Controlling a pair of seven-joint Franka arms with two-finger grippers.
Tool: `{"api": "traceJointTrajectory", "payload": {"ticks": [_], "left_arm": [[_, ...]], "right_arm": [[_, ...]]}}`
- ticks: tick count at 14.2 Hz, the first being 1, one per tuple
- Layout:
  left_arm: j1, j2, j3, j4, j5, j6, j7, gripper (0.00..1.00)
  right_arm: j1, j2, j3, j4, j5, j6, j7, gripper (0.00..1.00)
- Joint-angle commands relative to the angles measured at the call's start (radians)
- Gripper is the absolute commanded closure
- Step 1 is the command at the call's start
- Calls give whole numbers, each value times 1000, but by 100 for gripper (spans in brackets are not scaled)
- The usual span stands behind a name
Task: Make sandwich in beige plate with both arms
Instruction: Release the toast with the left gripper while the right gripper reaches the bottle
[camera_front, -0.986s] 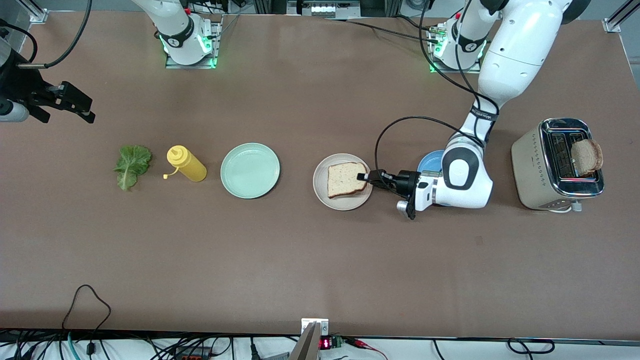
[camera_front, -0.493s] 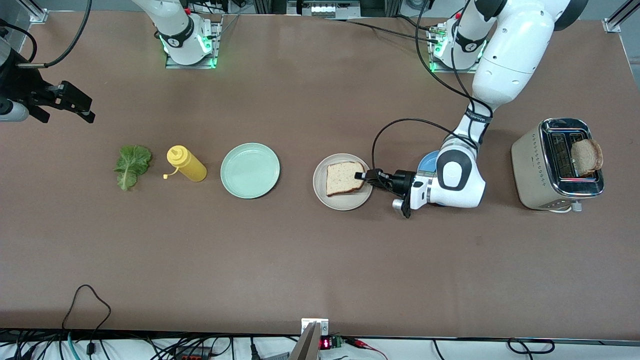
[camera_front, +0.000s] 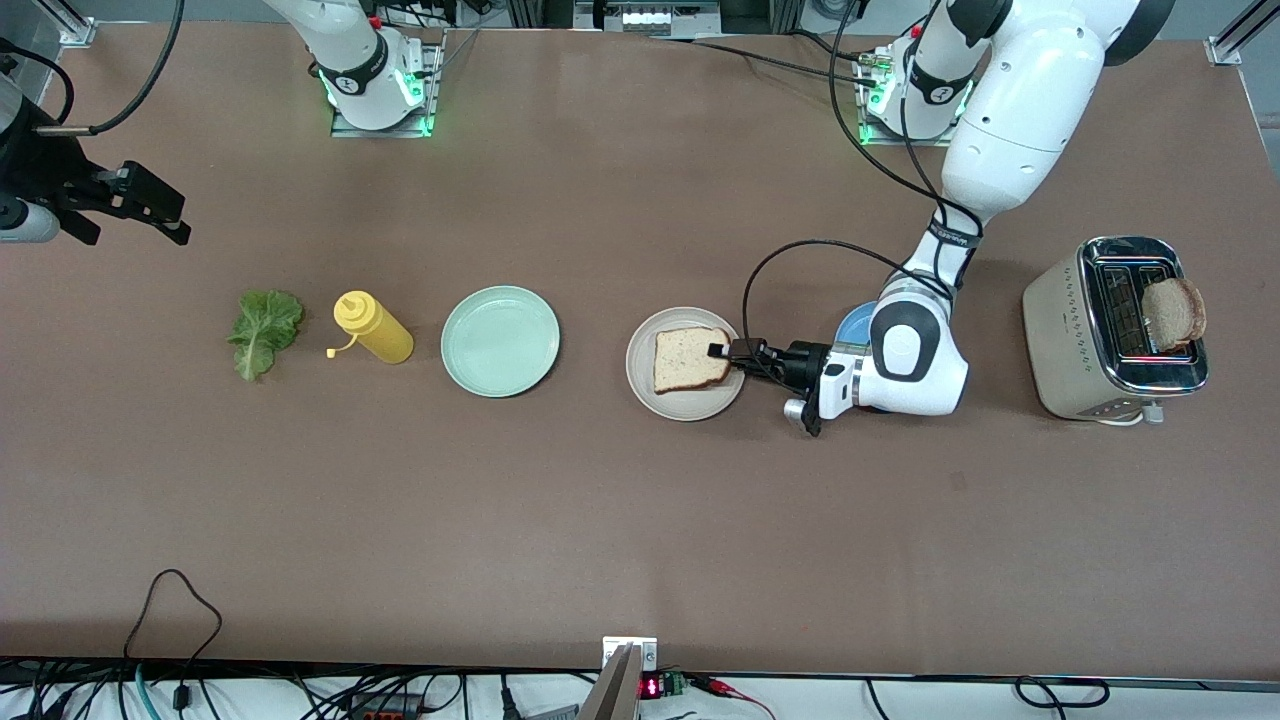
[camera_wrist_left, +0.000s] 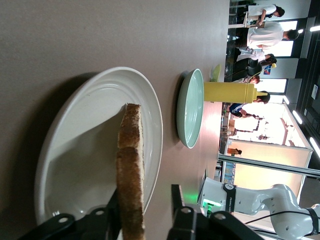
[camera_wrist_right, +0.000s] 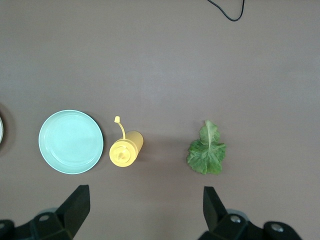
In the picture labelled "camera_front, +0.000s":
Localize brown bread slice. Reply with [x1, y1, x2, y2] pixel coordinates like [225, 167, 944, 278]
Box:
[654, 326, 733, 395]
[1142, 278, 1207, 352]

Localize green lettuce leaf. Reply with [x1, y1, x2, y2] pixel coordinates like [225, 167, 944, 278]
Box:
[227, 290, 305, 382]

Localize yellow squeeze bottle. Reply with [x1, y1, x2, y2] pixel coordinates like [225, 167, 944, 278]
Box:
[327, 291, 414, 365]

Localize blue plate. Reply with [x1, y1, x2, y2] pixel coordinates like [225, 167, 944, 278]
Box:
[834, 300, 883, 351]

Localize beige plate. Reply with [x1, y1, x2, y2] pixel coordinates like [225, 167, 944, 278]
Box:
[626, 306, 747, 422]

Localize pale green plate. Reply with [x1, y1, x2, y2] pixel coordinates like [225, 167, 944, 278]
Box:
[441, 286, 561, 399]

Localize cream and chrome toaster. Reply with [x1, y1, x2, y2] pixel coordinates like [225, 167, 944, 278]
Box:
[1022, 236, 1210, 427]

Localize red clip lead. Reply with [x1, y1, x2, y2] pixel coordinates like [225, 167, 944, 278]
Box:
[688, 675, 777, 720]

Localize control box with lights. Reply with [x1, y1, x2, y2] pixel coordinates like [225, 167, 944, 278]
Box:
[573, 0, 723, 37]

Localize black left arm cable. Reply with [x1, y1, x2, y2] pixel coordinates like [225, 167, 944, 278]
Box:
[742, 0, 981, 346]

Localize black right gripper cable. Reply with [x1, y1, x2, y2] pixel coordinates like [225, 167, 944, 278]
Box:
[0, 38, 77, 128]

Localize aluminium frame profile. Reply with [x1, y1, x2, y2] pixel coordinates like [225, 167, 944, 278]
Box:
[35, 0, 98, 48]
[1205, 0, 1280, 67]

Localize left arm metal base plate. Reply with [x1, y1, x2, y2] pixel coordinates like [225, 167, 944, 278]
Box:
[858, 50, 956, 149]

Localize black cable on table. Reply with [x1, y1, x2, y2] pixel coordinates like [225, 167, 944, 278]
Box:
[650, 30, 881, 89]

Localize white metal bracket plate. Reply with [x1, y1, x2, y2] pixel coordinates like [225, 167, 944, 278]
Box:
[603, 637, 659, 673]

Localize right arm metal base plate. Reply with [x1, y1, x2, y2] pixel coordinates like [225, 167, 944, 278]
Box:
[330, 30, 446, 139]

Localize grey aluminium camera post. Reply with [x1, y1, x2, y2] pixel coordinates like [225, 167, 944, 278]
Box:
[578, 645, 641, 720]

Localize black coiled cable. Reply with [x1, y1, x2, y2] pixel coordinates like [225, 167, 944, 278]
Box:
[1015, 677, 1111, 710]

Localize thin black looped cable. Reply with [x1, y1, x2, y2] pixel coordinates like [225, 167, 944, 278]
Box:
[122, 569, 223, 711]

